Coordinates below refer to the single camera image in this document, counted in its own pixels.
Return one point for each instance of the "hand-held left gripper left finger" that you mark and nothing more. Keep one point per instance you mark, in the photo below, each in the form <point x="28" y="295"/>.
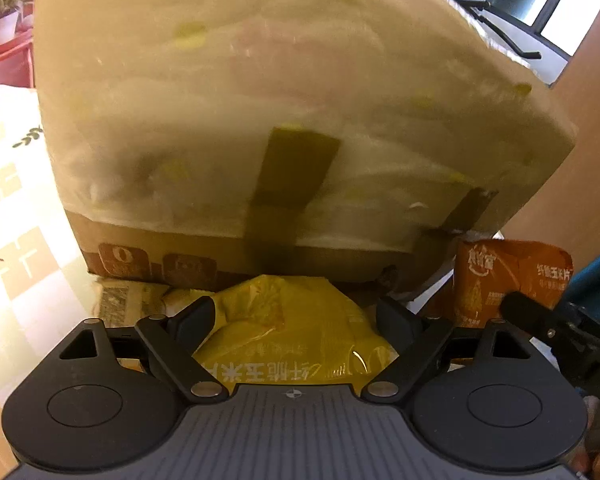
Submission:
<point x="202" y="317"/>

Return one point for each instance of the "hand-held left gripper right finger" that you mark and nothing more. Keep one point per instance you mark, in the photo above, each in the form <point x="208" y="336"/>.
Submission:
<point x="387" y="317"/>

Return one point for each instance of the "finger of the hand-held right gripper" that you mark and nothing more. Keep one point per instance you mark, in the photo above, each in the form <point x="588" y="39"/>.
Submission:
<point x="527" y="312"/>

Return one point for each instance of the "orange snack packet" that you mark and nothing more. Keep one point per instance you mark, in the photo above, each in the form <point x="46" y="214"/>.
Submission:
<point x="500" y="275"/>

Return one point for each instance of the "large yellow snack packet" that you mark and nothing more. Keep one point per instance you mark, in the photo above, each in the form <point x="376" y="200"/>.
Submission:
<point x="290" y="330"/>

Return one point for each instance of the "plastic-wrapped cardboard box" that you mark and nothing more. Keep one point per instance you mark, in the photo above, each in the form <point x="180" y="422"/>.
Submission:
<point x="280" y="110"/>

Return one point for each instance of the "pale printed snack packet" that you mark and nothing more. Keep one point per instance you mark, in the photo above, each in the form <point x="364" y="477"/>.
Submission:
<point x="130" y="300"/>

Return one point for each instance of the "checkered tablecloth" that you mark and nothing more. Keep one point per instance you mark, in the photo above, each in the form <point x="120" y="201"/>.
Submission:
<point x="25" y="240"/>

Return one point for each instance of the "red metal plant stand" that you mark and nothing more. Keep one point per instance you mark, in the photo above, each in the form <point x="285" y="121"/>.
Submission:
<point x="7" y="67"/>

